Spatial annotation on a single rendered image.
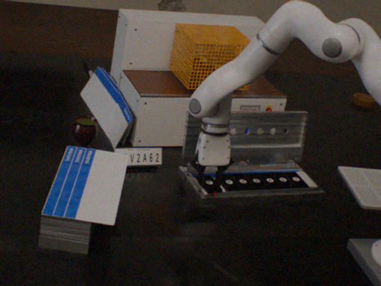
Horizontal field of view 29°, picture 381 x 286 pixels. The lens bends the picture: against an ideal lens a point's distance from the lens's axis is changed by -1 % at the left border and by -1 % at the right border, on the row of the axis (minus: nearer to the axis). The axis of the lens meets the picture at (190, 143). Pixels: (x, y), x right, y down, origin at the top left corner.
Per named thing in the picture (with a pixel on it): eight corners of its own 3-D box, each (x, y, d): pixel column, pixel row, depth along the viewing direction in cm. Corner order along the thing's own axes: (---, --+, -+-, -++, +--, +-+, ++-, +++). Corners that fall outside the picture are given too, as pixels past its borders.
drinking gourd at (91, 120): (65, 151, 241) (68, 121, 237) (76, 142, 249) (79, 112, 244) (88, 158, 240) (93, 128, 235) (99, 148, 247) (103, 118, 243)
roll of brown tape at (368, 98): (368, 98, 337) (369, 93, 336) (378, 108, 329) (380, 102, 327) (347, 97, 334) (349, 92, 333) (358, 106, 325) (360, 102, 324)
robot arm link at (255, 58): (258, 55, 200) (195, 126, 217) (289, 52, 213) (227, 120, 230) (239, 31, 203) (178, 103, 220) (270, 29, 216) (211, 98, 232)
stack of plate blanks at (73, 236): (87, 254, 193) (91, 222, 188) (38, 246, 192) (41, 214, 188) (106, 181, 229) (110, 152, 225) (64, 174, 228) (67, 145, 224)
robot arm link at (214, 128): (207, 125, 221) (206, 134, 222) (234, 124, 225) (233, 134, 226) (196, 118, 229) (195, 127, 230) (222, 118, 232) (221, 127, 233)
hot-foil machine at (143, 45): (132, 149, 251) (148, 43, 235) (102, 100, 284) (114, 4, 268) (322, 146, 281) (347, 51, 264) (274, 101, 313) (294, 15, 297)
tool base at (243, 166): (200, 205, 226) (202, 195, 224) (177, 171, 242) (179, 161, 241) (324, 198, 243) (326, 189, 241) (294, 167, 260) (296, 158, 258)
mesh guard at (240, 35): (187, 89, 251) (196, 43, 244) (168, 66, 268) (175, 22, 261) (247, 90, 260) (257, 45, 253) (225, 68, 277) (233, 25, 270)
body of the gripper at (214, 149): (204, 131, 222) (200, 167, 225) (235, 131, 226) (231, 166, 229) (194, 125, 229) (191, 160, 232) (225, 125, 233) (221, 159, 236)
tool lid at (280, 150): (188, 112, 233) (186, 110, 235) (181, 169, 239) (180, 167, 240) (308, 112, 251) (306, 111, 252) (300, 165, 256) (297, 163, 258)
